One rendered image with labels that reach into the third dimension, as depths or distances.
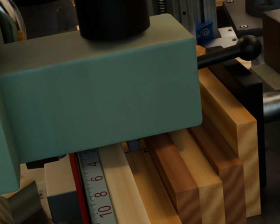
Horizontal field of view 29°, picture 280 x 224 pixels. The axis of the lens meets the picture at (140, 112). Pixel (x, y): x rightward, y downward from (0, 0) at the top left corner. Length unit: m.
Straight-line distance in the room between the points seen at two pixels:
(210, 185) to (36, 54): 0.15
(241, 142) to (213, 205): 0.05
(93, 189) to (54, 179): 0.23
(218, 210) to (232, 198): 0.02
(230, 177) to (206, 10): 0.95
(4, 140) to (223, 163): 0.15
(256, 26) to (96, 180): 0.75
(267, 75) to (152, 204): 0.18
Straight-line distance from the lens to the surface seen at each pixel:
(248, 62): 0.58
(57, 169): 0.61
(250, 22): 1.11
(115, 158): 0.41
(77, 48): 0.39
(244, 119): 0.38
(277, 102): 0.45
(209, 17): 1.31
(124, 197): 0.36
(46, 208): 0.64
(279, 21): 0.48
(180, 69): 0.38
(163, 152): 0.39
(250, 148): 0.39
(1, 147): 0.35
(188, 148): 0.41
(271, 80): 0.48
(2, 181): 0.36
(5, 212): 0.63
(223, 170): 0.37
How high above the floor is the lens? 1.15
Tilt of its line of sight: 26 degrees down
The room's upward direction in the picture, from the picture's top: 8 degrees counter-clockwise
